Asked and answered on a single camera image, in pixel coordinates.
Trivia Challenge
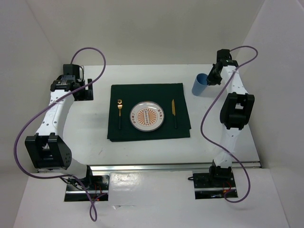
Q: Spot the gold fork black handle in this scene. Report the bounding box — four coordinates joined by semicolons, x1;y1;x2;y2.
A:
117;99;123;130

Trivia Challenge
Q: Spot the blue plastic cup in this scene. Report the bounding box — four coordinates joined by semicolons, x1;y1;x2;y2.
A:
191;73;208;96

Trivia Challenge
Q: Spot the dark green cloth placemat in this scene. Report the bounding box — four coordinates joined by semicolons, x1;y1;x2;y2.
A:
107;83;191;142

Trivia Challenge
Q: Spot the round plate orange sunburst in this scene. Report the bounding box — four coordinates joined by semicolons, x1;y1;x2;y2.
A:
130;101;165;132

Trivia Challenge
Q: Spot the gold knife black handle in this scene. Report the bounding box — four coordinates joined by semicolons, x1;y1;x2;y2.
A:
171;99;178;129

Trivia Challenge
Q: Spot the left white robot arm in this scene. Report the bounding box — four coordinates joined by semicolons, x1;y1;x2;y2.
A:
25;64;94;190

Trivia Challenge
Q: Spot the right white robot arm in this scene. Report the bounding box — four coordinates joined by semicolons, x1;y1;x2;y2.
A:
207;49;255;186

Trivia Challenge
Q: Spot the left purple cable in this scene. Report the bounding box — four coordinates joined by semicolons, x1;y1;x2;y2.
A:
13;47;106;222

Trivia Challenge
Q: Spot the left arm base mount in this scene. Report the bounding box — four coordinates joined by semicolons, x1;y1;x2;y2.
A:
60;173;110;202

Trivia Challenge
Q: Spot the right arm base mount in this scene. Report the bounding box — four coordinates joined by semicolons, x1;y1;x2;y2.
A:
187;173;238;200

